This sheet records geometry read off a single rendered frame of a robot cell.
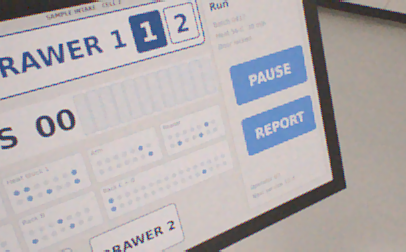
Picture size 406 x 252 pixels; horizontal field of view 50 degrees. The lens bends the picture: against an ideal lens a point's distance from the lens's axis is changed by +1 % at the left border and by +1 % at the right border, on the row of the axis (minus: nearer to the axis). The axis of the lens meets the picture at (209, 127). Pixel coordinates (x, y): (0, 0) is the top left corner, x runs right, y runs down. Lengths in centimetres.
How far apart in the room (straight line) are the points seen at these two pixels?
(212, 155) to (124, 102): 11
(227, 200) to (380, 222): 135
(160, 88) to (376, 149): 164
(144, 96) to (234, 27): 12
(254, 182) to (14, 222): 25
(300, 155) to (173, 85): 18
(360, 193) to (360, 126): 36
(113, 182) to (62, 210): 5
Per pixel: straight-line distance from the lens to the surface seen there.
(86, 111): 42
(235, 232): 51
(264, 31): 49
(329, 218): 174
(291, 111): 52
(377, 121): 213
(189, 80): 45
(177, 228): 48
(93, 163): 43
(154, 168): 45
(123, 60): 43
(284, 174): 53
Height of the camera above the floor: 143
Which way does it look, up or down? 50 degrees down
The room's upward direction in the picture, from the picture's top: 10 degrees clockwise
